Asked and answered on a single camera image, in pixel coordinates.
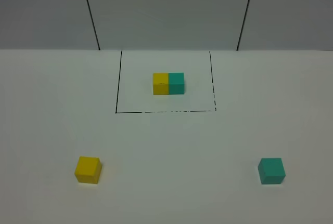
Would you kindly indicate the teal template block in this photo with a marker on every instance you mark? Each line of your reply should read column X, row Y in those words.
column 176, row 84

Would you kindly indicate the yellow template block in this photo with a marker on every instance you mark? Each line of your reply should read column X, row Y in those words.
column 160, row 84

